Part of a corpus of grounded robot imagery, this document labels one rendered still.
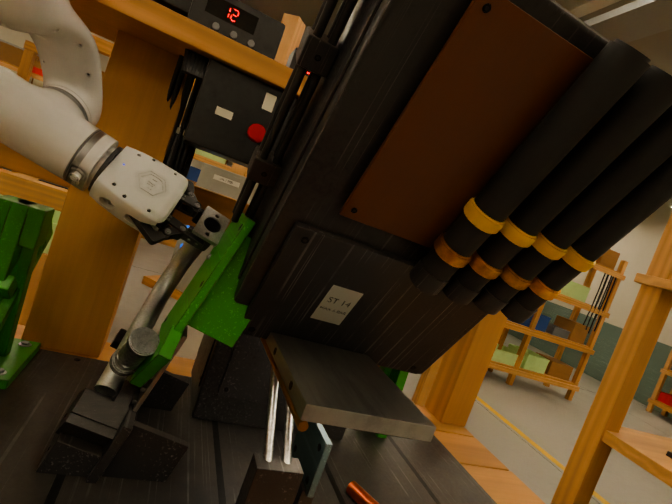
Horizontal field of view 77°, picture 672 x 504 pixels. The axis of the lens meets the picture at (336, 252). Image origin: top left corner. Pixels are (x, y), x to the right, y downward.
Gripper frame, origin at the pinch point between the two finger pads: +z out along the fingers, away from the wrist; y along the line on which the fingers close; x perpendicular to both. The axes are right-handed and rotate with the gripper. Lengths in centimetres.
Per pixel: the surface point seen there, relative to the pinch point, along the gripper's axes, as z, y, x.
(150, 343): 1.5, -19.0, 0.6
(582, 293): 511, 379, 145
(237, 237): 2.8, -7.0, -11.4
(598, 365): 914, 506, 304
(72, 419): -1.1, -28.1, 8.8
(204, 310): 4.9, -13.6, -3.2
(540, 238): 27.6, -5.0, -37.2
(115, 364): -0.2, -20.9, 6.8
